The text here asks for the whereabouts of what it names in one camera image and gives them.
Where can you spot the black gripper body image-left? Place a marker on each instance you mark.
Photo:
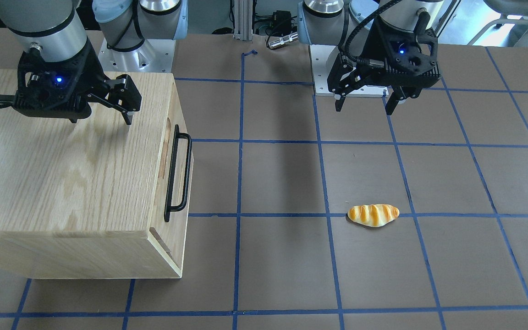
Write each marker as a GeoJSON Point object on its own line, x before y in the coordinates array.
{"type": "Point", "coordinates": [90, 68]}

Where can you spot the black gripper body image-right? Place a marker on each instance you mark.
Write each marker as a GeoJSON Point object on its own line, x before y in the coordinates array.
{"type": "Point", "coordinates": [368, 50]}

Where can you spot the black gripper finger image-right side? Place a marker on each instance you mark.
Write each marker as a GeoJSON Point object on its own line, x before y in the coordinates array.
{"type": "Point", "coordinates": [399, 95]}
{"type": "Point", "coordinates": [343, 78]}

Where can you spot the wooden drawer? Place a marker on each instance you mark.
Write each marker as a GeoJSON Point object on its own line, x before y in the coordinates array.
{"type": "Point", "coordinates": [171, 203]}

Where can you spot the light wooden drawer cabinet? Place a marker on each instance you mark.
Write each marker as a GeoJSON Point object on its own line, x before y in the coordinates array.
{"type": "Point", "coordinates": [76, 200]}

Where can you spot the black power adapter box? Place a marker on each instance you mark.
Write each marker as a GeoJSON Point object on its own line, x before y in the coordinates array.
{"type": "Point", "coordinates": [281, 20]}

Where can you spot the toy bread roll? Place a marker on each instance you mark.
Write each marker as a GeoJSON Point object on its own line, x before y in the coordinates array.
{"type": "Point", "coordinates": [373, 215]}

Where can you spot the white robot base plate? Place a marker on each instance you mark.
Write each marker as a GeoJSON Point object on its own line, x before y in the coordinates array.
{"type": "Point", "coordinates": [322, 58]}

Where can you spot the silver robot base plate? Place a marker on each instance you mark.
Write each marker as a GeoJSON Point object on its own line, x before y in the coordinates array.
{"type": "Point", "coordinates": [154, 55]}

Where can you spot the silver cable connector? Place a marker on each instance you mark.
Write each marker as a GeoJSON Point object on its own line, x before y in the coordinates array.
{"type": "Point", "coordinates": [282, 41]}

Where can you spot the aluminium profile post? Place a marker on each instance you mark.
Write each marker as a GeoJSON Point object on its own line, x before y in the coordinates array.
{"type": "Point", "coordinates": [243, 18]}

